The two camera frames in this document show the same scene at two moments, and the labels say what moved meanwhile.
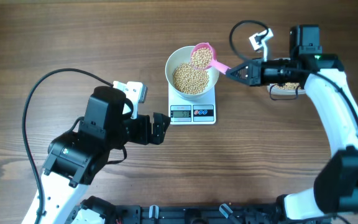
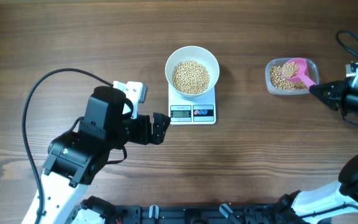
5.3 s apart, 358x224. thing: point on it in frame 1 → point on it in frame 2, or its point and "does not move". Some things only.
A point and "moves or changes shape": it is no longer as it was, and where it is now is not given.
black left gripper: (158, 129) does not move
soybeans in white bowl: (190, 80) does not move
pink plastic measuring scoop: (215, 63) moves or changes shape
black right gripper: (254, 78) → (336, 98)
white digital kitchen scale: (197, 111) does not move
